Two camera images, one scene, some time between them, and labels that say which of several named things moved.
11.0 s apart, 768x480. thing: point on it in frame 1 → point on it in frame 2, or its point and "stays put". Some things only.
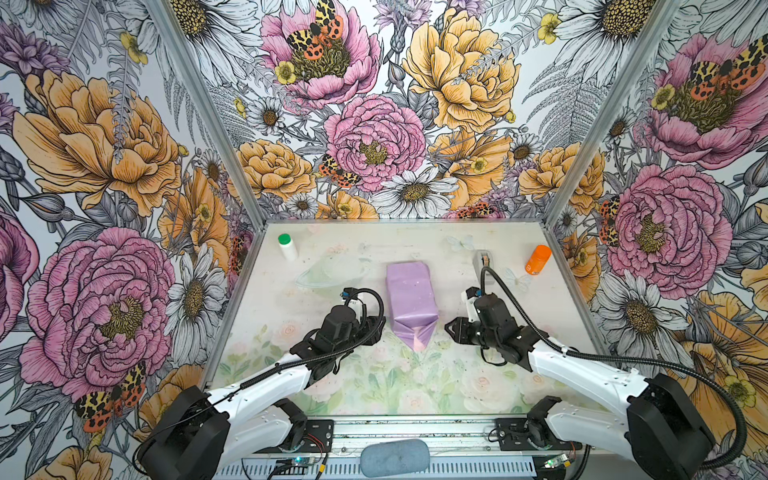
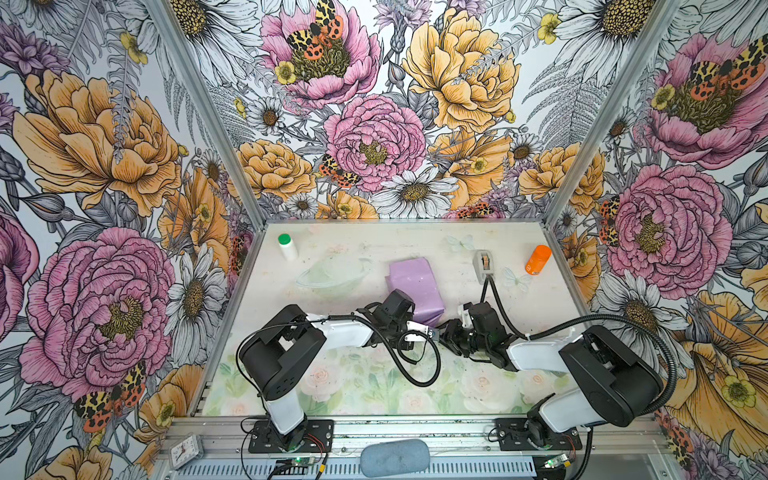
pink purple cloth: x=413 y=306 stays put
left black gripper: x=369 y=327 → x=405 y=344
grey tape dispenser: x=483 y=258 stays put
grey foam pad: x=394 y=458 stays put
